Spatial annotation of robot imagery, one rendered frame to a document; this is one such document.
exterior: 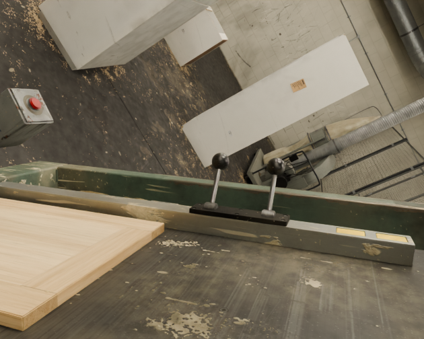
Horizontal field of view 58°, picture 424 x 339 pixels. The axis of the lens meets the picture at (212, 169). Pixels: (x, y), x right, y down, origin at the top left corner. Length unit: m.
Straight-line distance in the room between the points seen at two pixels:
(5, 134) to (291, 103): 3.47
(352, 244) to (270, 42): 8.11
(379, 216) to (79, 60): 2.77
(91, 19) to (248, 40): 5.89
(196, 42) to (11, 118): 4.60
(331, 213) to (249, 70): 7.93
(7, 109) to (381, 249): 1.05
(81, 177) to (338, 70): 3.49
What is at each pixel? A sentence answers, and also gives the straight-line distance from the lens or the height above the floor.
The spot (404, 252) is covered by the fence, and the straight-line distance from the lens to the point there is 0.76.
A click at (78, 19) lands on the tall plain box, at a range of 3.33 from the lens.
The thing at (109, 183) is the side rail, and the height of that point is 1.05.
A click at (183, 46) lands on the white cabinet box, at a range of 5.75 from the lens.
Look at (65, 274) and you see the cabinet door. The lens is 0.60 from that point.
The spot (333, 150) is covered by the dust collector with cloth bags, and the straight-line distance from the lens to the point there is 6.23.
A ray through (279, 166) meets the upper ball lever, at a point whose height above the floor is 1.56.
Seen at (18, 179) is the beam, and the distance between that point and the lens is 1.16.
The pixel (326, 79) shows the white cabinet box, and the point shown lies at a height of 1.70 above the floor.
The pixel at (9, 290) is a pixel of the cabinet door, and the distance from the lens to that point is 0.57.
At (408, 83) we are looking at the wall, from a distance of 8.98.
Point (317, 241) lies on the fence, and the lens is 0.75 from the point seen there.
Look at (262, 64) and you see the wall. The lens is 8.77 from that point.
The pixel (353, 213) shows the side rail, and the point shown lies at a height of 1.63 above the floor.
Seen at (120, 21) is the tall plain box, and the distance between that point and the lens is 3.16.
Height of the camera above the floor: 1.71
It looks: 21 degrees down
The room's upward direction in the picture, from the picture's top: 63 degrees clockwise
